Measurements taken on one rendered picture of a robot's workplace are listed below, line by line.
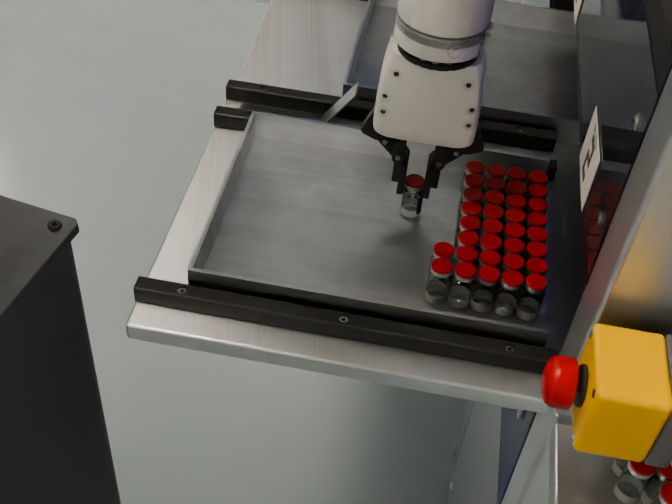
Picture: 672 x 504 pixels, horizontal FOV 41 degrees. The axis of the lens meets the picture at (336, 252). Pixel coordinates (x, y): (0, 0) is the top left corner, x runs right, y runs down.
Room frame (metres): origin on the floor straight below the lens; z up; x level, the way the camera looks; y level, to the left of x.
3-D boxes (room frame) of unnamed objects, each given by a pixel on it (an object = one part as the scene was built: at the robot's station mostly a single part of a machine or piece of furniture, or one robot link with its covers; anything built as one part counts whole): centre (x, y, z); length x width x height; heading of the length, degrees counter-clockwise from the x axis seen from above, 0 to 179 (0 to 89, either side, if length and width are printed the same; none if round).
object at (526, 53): (1.02, -0.17, 0.90); 0.34 x 0.26 x 0.04; 84
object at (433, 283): (0.61, -0.10, 0.90); 0.02 x 0.02 x 0.05
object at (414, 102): (0.73, -0.07, 1.05); 0.10 x 0.08 x 0.11; 84
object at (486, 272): (0.68, -0.15, 0.90); 0.18 x 0.02 x 0.05; 174
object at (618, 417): (0.42, -0.23, 1.00); 0.08 x 0.07 x 0.07; 84
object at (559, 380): (0.43, -0.18, 0.99); 0.04 x 0.04 x 0.04; 84
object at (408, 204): (0.73, -0.08, 0.90); 0.02 x 0.02 x 0.04
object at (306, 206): (0.69, -0.05, 0.90); 0.34 x 0.26 x 0.04; 84
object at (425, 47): (0.73, -0.08, 1.11); 0.09 x 0.08 x 0.03; 84
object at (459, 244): (0.68, -0.13, 0.90); 0.18 x 0.02 x 0.05; 174
